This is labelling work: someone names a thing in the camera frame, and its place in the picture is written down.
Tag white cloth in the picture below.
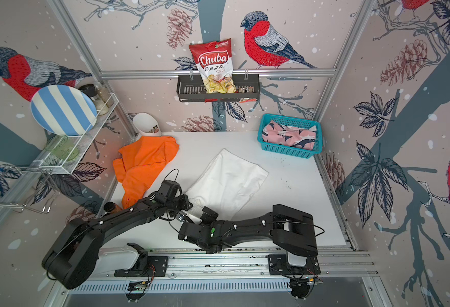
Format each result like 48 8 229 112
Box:
186 149 268 221

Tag pink shark print shorts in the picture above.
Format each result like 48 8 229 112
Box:
259 120 317 150

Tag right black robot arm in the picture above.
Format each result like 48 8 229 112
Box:
178 204 318 258

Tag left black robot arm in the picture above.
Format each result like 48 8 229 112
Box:
41 180 192 290

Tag orange cloth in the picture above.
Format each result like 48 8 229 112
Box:
112 136 180 209

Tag white patterned cup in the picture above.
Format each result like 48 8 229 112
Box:
132 113 162 137

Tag green glass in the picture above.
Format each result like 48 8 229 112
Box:
45 135 80 161

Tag teal plastic basket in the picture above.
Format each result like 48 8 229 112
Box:
258 113 323 159

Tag dark lid spice jar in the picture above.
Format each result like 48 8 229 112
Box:
79 84 108 116

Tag blue white striped plate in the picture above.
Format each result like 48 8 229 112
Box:
30 85 98 136

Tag red Chuba chips bag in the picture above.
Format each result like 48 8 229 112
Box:
189 38 236 94

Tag aluminium front rail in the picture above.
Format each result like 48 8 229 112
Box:
55 247 379 281

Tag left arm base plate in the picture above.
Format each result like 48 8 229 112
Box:
114 255 169 278

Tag brown bottle by wall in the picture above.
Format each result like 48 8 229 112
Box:
103 202 122 214

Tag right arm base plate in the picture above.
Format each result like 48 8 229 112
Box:
267 253 321 276

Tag black wire wall basket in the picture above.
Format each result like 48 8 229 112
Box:
176 74 260 103

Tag clear acrylic wall shelf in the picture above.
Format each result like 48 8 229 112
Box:
33 93 119 175

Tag metal wire wall hooks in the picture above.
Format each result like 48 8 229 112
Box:
0 166 61 214

